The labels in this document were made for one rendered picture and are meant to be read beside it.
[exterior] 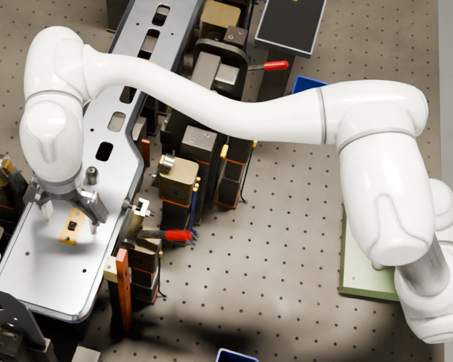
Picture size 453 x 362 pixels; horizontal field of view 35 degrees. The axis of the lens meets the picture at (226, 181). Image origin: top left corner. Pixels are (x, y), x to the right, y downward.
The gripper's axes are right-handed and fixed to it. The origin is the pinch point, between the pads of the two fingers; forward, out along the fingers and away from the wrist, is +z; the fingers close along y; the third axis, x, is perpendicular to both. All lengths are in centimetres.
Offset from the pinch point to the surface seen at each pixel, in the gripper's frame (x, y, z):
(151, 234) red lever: 0.4, -18.3, -5.1
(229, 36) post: -55, -20, -5
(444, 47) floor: -170, -100, 105
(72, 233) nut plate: 1.6, -0.5, 4.4
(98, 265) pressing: 6.9, -8.4, 4.8
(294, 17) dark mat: -61, -34, -11
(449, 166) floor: -109, -110, 105
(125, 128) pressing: -27.8, -2.4, 4.8
